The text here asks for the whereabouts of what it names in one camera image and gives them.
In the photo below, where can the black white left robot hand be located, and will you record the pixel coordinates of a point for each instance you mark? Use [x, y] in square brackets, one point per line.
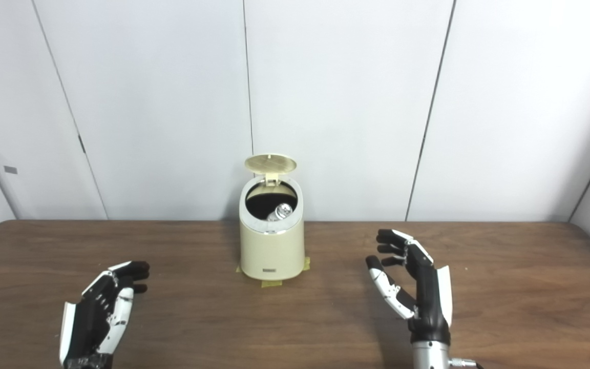
[87, 323]

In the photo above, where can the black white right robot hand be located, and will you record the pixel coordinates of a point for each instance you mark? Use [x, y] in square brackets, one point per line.
[430, 297]

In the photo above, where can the cream-colored plastic bin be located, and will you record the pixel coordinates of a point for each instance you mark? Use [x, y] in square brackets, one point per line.
[272, 251]

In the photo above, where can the small white plastic bottle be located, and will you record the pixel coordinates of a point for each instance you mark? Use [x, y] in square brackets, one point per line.
[280, 211]

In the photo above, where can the round cream bin lid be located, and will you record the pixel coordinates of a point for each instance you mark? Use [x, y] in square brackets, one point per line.
[270, 163]

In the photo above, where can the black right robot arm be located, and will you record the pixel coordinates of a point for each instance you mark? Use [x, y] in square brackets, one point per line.
[430, 356]

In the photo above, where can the small grey wall label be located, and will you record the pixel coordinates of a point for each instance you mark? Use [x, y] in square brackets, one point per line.
[11, 169]

